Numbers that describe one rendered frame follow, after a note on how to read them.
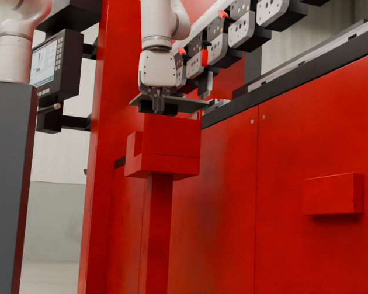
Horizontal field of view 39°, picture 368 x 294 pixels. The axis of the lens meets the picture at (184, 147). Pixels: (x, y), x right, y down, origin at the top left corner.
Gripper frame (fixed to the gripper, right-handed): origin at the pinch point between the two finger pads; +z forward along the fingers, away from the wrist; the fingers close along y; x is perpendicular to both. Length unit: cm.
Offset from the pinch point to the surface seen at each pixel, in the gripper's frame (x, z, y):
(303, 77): 40.3, 2.1, -20.6
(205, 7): -45, -51, -33
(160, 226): -2.2, 32.7, -0.2
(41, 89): -167, -47, 22
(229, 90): -139, -44, -84
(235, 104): 7.5, 0.4, -19.5
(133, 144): -5.8, 10.0, 5.9
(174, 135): 4.8, 9.0, -2.7
